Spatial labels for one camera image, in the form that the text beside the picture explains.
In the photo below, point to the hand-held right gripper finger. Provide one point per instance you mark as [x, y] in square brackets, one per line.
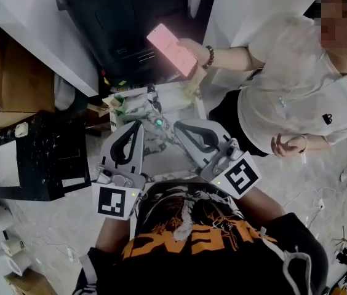
[193, 151]
[221, 134]

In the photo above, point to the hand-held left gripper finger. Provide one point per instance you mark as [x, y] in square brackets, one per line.
[139, 152]
[112, 147]

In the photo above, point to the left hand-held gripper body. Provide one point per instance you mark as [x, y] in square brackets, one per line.
[112, 200]

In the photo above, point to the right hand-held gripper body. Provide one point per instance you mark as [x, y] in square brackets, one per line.
[241, 177]

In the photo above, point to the green hexagonal cup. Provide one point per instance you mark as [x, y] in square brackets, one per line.
[122, 107]

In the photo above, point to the person's left forearm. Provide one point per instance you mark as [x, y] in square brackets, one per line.
[113, 235]

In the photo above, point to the person's right forearm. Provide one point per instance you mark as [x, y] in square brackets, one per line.
[262, 204]

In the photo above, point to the black speckled side table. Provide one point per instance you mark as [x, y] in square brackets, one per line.
[44, 164]

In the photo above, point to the white plastic bundle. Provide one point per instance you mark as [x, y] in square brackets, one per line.
[64, 92]

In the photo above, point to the person's black orange-print t-shirt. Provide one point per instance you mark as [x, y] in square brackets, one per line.
[198, 257]

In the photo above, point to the white plug adapter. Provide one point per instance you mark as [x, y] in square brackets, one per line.
[21, 130]

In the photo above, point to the white sheet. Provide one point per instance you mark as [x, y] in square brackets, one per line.
[6, 164]

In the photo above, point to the small beige tape roll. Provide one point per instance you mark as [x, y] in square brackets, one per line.
[13, 247]

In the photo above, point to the large brown cardboard box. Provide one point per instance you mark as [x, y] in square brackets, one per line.
[16, 81]

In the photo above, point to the small brown cardboard box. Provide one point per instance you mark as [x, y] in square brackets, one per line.
[32, 284]

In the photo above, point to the large white paper roll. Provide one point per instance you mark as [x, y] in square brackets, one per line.
[15, 264]

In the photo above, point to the large black machine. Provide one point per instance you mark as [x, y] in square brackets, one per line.
[118, 20]

